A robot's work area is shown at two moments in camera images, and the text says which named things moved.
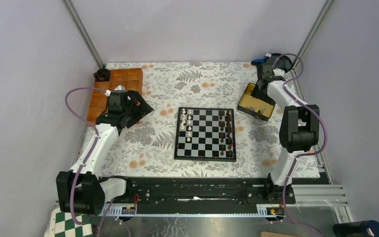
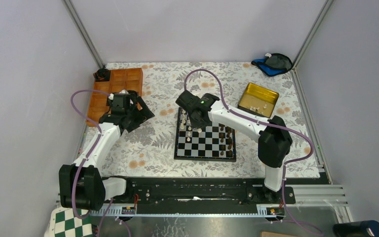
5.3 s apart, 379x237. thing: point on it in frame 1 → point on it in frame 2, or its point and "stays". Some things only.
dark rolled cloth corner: x=102 y=74 stays
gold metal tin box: x=255 y=106 stays
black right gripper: x=256 y=93 → x=197 y=125
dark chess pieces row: x=225 y=124 stays
